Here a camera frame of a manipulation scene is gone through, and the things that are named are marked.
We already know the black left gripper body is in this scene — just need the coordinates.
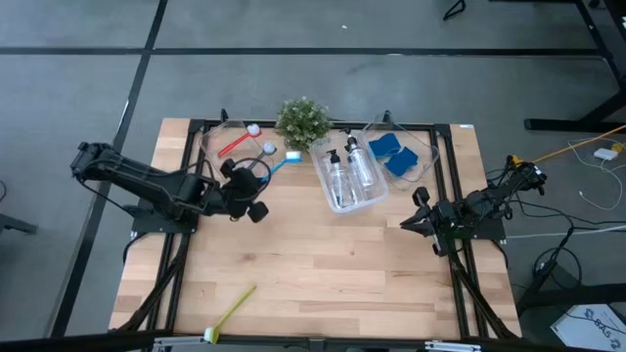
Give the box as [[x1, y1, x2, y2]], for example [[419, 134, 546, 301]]
[[217, 158, 271, 225]]

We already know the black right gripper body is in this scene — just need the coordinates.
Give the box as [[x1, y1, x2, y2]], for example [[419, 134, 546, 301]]
[[413, 186, 461, 258]]

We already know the clear plastic tray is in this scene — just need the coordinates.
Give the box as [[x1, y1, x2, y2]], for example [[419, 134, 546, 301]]
[[199, 119, 279, 187], [359, 112, 442, 192]]

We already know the blue kitchen sponge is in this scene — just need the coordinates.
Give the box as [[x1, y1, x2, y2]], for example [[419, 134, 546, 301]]
[[383, 146, 421, 179], [367, 132, 403, 159]]

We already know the blue dish brush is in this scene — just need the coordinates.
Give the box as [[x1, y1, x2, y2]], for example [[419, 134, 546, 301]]
[[258, 150, 303, 185]]

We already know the frosted clear plastic bin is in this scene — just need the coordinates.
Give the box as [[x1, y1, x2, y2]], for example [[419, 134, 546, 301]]
[[308, 130, 390, 215]]

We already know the clear soap pump bottle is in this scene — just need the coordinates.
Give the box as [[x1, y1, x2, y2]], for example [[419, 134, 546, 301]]
[[324, 149, 354, 209], [341, 127, 379, 195]]

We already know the artificial potted green plant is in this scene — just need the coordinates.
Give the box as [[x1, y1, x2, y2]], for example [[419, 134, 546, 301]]
[[274, 96, 334, 154]]

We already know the black power brick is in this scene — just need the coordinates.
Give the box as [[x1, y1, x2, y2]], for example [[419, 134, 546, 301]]
[[533, 257, 559, 290]]

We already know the black desk foot bar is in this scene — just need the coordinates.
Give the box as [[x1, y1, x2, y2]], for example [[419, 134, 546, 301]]
[[515, 263, 626, 319]]

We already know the white printed paper sheet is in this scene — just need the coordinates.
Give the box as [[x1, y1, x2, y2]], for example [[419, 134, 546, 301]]
[[550, 303, 626, 352]]

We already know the black furniture foot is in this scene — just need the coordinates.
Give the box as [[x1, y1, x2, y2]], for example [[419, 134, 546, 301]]
[[0, 212, 39, 237]]

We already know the black aluminium table frame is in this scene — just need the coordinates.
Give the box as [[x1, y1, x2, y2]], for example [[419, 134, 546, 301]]
[[0, 108, 626, 352]]

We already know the grey floor cable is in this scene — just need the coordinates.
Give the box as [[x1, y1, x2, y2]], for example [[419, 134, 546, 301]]
[[506, 223, 626, 241]]

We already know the silver metal bracket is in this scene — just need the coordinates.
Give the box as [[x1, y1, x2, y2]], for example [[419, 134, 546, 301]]
[[423, 339, 483, 352], [152, 334, 209, 352]]

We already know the black floor cable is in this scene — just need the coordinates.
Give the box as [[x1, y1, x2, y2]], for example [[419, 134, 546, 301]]
[[517, 198, 626, 275]]

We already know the black desk leg frame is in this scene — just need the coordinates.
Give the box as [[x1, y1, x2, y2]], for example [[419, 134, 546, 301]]
[[523, 0, 626, 134]]

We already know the yellow cable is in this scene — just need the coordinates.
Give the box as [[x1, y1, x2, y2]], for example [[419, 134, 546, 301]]
[[535, 124, 626, 165]]

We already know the white floor cable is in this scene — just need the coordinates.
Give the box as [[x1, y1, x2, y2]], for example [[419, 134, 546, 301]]
[[566, 138, 626, 212]]

